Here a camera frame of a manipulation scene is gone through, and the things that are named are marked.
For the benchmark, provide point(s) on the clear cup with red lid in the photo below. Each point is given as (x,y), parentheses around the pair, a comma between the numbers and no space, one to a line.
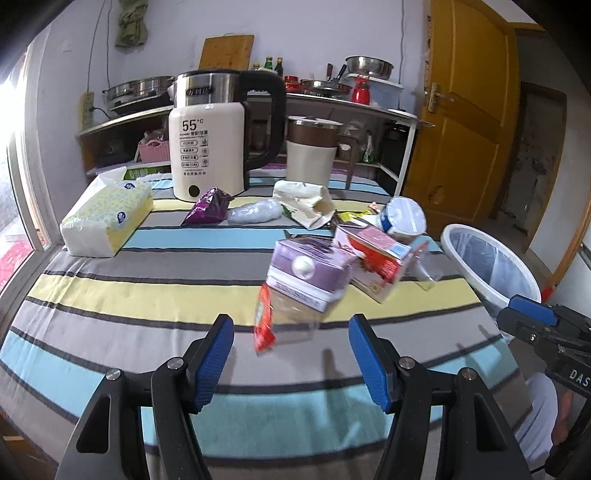
(280,320)

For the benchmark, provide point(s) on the red thermos bottle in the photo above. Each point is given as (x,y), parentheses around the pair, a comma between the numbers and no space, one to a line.
(361,91)

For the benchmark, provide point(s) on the striped tablecloth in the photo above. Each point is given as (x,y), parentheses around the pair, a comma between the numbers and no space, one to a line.
(299,411)

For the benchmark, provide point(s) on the steel cooking pot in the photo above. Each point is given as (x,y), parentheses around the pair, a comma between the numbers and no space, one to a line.
(138,95)

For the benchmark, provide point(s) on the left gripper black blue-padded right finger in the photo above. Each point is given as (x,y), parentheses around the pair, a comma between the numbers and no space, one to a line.
(476,440)

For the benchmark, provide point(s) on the white steel electric kettle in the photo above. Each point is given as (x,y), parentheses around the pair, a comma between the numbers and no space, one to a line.
(208,130)

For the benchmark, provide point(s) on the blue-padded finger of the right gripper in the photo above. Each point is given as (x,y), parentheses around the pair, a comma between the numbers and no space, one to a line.
(533,309)

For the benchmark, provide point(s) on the pink plastic basket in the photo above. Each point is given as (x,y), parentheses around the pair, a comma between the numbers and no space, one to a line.
(154,151)

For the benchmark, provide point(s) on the yellow snack wrapper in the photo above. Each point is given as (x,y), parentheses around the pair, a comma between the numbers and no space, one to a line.
(365,217)

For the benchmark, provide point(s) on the white paper bag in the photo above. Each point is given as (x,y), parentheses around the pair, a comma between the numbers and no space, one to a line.
(310,205)

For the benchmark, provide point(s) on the white metal shelf rack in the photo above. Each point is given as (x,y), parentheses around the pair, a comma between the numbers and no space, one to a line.
(132,127)

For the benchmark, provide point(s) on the yellow white tissue pack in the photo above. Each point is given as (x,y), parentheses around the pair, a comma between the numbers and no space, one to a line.
(105,216)

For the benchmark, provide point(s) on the white brown lidded mug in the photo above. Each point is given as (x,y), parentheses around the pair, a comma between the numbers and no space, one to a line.
(312,145)

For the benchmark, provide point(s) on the red strawberry milk carton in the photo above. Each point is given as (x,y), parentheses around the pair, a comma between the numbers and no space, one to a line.
(381,261)

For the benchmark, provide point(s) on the white trash bin with liner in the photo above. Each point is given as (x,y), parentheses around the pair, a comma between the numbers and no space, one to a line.
(492,269)

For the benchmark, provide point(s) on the person's grey-trousered knee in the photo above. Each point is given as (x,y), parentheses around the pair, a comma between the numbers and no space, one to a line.
(534,435)

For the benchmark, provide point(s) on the steel mixing bowl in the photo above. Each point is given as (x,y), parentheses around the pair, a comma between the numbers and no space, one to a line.
(369,66)

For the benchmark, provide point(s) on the purple snack wrapper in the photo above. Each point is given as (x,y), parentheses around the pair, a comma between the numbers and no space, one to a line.
(211,208)

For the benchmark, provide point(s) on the yellow wooden door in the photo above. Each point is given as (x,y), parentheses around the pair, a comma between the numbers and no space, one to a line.
(473,86)

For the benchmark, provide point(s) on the wooden cutting board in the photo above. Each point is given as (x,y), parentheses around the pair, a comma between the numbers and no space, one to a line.
(226,52)

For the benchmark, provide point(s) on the clear plastic bag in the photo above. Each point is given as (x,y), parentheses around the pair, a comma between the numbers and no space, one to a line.
(254,213)

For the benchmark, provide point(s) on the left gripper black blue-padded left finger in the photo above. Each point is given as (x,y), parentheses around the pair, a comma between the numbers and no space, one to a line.
(107,442)

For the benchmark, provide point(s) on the purple milk carton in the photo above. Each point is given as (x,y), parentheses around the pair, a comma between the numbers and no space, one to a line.
(311,270)

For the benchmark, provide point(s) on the green hanging cloth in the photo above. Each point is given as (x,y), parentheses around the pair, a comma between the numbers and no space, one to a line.
(132,29)

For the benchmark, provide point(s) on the white yogurt cup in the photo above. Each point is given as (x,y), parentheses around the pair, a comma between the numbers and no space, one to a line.
(403,219)

